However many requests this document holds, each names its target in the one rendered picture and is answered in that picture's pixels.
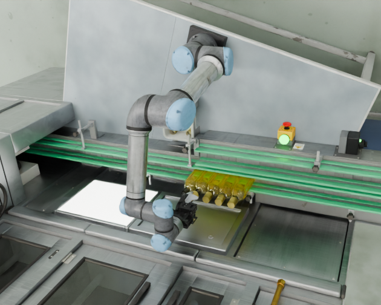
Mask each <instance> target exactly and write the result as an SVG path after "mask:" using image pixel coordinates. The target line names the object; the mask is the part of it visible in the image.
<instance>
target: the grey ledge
mask: <svg viewBox="0 0 381 305"><path fill-rule="evenodd" d="M255 201H256V202H259V203H265V204H270V205H276V206H282V207H286V208H292V209H298V210H302V211H308V212H315V213H319V214H325V215H332V216H335V217H342V218H347V215H348V209H347V208H340V207H335V206H329V205H323V204H318V203H312V202H305V201H301V200H295V199H290V198H284V197H277V196H273V195H267V194H260V193H255ZM353 220H355V221H356V223H361V224H365V225H371V226H378V227H381V214H374V213H370V212H363V211H357V210H355V211H354V218H353Z"/></svg>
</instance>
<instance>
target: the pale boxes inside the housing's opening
mask: <svg viewBox="0 0 381 305"><path fill-rule="evenodd" d="M29 148H30V147H29V146H27V147H26V148H24V149H22V150H20V151H19V152H17V153H15V156H17V155H19V154H20V153H22V152H24V151H26V150H28V149H29ZM18 161H19V162H20V163H21V169H20V170H19V172H20V175H21V179H22V184H23V185H25V184H26V183H28V182H29V181H30V180H32V179H34V178H35V177H37V176H38V175H39V174H40V171H39V167H38V164H37V163H31V162H25V161H20V160H18Z"/></svg>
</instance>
